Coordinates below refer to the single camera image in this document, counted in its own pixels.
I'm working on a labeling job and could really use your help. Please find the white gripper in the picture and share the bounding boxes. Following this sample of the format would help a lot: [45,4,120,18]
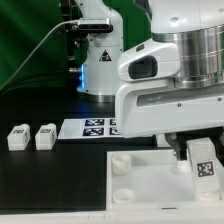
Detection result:
[115,80,224,160]

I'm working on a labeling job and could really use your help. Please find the white square tabletop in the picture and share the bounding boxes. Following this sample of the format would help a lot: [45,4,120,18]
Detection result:
[106,149,224,211]

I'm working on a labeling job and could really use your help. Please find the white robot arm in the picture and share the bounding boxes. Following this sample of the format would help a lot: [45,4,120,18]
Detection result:
[76,0,224,160]

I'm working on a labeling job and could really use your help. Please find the white marker sheet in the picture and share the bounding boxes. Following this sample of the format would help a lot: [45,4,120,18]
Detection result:
[58,118,120,140]

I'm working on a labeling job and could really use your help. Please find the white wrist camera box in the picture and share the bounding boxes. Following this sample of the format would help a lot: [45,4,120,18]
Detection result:
[118,39,180,82]

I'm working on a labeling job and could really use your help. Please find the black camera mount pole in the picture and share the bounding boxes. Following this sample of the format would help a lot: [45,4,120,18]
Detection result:
[59,0,87,72]

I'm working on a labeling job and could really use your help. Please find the grey camera on mount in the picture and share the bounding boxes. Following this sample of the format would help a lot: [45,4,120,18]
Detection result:
[70,18,113,33]

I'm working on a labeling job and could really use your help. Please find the grey camera cable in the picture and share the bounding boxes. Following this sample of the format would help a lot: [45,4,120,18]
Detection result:
[0,20,79,93]

